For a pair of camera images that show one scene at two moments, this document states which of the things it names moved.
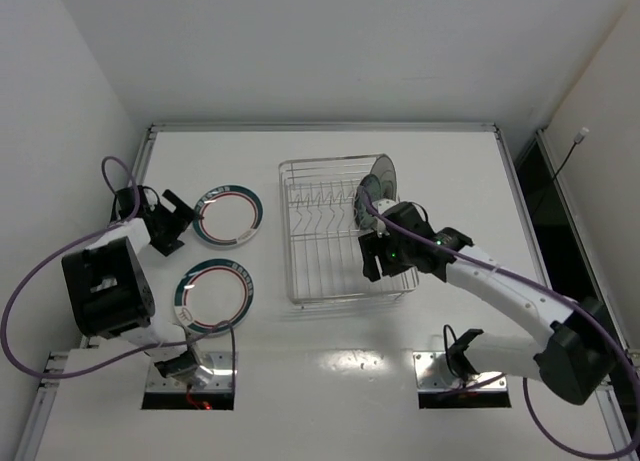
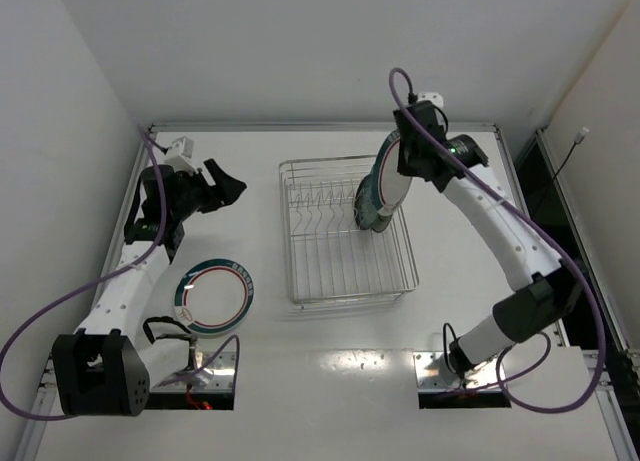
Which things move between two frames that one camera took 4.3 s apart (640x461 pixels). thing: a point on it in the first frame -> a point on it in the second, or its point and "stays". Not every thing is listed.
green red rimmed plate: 231,215 -> 389,186
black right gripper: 373,254 -> 412,154
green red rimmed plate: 212,291 stays
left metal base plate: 225,378 stays
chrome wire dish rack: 321,257 stays
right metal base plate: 434,372 stays
